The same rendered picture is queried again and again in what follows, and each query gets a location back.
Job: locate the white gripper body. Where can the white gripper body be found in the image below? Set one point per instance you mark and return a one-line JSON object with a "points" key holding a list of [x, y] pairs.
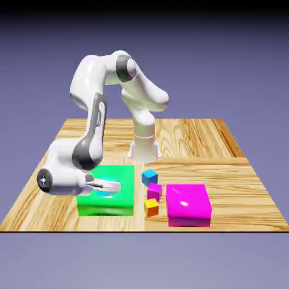
{"points": [[108, 185]]}

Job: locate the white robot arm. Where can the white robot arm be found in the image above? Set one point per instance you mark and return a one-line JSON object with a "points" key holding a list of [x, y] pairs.
{"points": [[90, 72]]}

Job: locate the small cyan cube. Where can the small cyan cube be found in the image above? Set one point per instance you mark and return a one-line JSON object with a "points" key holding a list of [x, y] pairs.
{"points": [[108, 194]]}

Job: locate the small blue cube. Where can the small blue cube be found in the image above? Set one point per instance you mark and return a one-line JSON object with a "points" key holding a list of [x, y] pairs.
{"points": [[149, 176]]}

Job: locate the small magenta cube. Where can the small magenta cube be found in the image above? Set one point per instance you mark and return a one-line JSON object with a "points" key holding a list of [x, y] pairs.
{"points": [[154, 191]]}

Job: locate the small orange cube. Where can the small orange cube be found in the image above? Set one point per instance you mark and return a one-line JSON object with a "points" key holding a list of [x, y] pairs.
{"points": [[151, 206]]}

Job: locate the large green box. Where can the large green box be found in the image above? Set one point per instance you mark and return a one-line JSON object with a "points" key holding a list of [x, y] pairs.
{"points": [[123, 187]]}

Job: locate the large magenta box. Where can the large magenta box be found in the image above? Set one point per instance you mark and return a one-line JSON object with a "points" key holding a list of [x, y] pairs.
{"points": [[187, 203]]}

